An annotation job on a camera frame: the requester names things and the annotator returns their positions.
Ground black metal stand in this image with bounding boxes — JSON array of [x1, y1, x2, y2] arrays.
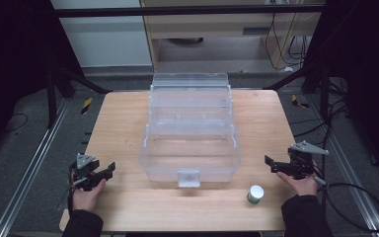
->
[[262, 60, 333, 123], [44, 60, 114, 130]]

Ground person's left hand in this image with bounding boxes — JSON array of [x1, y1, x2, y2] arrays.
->
[[71, 179, 108, 212]]

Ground yellow black tape strip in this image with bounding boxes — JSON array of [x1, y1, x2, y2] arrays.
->
[[80, 97, 94, 116], [290, 94, 311, 110]]

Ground black horizontal frame bar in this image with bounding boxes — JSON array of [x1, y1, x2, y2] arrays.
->
[[53, 4, 326, 18]]

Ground clear plastic storage box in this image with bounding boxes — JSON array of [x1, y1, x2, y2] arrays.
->
[[138, 72, 243, 189]]

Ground black floor cables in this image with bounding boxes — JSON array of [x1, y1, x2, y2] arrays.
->
[[289, 77, 354, 146]]

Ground bundle of hanging cables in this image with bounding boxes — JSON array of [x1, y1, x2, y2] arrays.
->
[[264, 12, 312, 71]]

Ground thin black floor cable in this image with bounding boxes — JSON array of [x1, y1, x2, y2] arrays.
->
[[2, 113, 30, 133]]

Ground white cabinet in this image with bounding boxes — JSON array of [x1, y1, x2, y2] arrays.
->
[[50, 0, 154, 69]]

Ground light wooden desk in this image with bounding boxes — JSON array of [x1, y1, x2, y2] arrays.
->
[[139, 0, 327, 71]]

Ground person's right hand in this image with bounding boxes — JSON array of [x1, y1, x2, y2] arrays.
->
[[275, 171, 319, 198]]

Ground aluminium floor rail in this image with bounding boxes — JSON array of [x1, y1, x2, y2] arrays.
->
[[0, 98, 71, 237], [307, 94, 379, 237]]

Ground black curtain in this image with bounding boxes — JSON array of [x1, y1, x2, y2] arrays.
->
[[0, 0, 85, 162], [300, 0, 379, 186]]

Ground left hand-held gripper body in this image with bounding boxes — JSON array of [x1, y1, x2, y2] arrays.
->
[[69, 152, 103, 193]]

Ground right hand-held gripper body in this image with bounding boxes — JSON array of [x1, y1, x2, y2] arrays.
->
[[287, 140, 331, 181]]

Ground small jar with white lid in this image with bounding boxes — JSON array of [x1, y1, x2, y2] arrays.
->
[[246, 184, 265, 204]]

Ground black looped cable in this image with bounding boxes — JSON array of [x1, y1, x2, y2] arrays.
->
[[320, 182, 379, 233]]

